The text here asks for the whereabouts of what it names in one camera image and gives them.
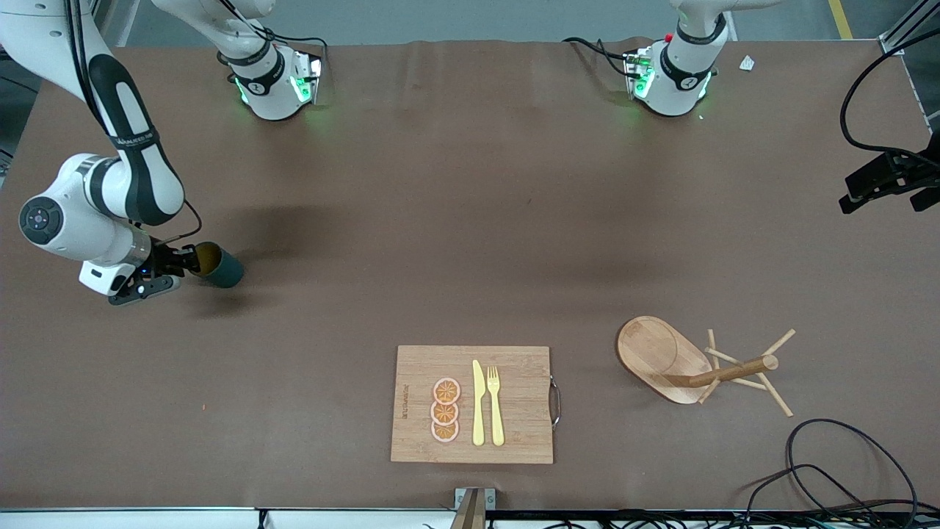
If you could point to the yellow plastic knife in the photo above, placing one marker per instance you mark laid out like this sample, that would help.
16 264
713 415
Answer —
478 411

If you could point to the aluminium frame profile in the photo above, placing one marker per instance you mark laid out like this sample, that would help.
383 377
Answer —
892 44

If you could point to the white table edge rail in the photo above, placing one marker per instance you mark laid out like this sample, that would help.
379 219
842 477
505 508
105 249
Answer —
147 520

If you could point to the yellow plastic fork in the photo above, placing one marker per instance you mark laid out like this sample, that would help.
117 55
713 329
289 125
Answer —
497 419

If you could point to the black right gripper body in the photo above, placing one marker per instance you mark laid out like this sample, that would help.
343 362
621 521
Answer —
163 258

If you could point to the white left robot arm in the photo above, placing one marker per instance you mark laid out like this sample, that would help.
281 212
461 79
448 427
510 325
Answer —
679 88

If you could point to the wooden cutting board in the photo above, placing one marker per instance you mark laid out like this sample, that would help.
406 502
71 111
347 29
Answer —
514 367

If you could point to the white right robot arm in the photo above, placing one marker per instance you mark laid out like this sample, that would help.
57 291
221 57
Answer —
44 220

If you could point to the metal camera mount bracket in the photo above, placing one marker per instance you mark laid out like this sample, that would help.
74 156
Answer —
474 507

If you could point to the dark green ribbed cup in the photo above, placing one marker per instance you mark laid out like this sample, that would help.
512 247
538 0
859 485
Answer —
228 273

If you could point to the toy orange slice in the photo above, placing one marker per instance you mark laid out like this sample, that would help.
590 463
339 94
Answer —
444 432
444 414
446 390

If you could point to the small white paper scrap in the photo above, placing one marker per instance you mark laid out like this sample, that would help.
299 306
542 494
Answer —
747 63

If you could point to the wooden cup rack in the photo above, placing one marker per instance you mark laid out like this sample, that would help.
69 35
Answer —
653 353

